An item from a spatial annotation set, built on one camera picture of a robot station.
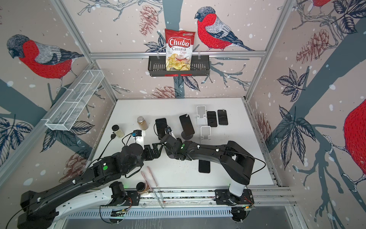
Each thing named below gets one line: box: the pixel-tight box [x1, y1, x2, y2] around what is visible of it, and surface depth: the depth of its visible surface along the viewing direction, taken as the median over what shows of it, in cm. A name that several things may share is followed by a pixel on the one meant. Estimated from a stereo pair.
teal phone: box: [217, 109, 229, 125], surface depth 109 cm
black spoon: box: [97, 132, 117, 162], surface depth 96 cm
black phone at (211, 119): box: [206, 111, 218, 127], surface depth 110 cm
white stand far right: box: [196, 105, 208, 126], surface depth 103 cm
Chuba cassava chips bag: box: [164, 28, 196, 72], surface depth 86 cm
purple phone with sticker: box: [198, 159, 211, 174], surface depth 85 cm
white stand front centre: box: [200, 125, 212, 141], surface depth 92 cm
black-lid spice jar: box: [111, 124, 125, 139], surface depth 94 cm
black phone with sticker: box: [179, 113, 195, 136], surface depth 97 cm
